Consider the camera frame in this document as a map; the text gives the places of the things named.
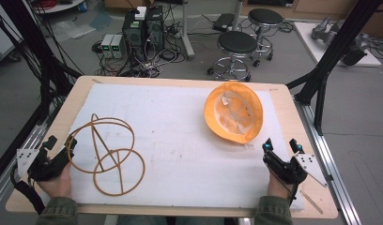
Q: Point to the grey metal stand leg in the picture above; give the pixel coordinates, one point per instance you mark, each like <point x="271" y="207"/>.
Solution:
<point x="187" y="31"/>

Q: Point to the white cabinet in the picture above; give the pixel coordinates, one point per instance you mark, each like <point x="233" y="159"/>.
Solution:
<point x="2" y="40"/>

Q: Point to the black computer tower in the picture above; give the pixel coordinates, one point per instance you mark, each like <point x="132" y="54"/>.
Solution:
<point x="155" y="28"/>
<point x="134" y="34"/>

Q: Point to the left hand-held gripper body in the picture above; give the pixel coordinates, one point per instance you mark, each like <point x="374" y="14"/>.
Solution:
<point x="52" y="167"/>

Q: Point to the person's left hand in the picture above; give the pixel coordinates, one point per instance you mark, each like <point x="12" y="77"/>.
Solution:
<point x="58" y="184"/>

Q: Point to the aluminium rail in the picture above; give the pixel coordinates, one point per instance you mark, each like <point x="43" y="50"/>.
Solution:
<point x="330" y="165"/>
<point x="14" y="156"/>

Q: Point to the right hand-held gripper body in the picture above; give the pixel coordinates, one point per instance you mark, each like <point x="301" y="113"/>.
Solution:
<point x="286" y="170"/>

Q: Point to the white board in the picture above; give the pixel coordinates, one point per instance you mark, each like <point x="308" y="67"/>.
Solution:
<point x="311" y="47"/>

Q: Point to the white round table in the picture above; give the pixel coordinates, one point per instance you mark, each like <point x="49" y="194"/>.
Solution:
<point x="58" y="6"/>

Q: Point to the white box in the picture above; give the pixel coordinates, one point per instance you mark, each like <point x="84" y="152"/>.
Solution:
<point x="140" y="13"/>

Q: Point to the grey power supply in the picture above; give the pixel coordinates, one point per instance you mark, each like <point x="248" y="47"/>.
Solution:
<point x="107" y="45"/>
<point x="117" y="45"/>

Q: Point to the thin wooden stick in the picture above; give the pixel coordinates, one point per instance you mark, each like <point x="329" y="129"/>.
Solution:
<point x="311" y="202"/>

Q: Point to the clear plastic sheet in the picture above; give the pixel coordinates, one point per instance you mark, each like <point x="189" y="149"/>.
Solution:
<point x="72" y="29"/>

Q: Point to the grey robot part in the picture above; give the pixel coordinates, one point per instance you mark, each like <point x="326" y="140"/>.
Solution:
<point x="324" y="29"/>

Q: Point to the black flat case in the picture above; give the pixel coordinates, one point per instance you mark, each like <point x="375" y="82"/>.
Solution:
<point x="223" y="22"/>

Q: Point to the person's right hand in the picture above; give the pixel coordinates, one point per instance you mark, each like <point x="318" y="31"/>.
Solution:
<point x="277" y="187"/>

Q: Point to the black round stool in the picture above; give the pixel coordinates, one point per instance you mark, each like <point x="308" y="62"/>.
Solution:
<point x="235" y="43"/>
<point x="264" y="17"/>

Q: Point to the white foam mat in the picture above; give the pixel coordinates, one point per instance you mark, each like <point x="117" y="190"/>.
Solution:
<point x="180" y="150"/>

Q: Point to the orange bucket hat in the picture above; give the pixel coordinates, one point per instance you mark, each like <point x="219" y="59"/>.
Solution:
<point x="233" y="112"/>

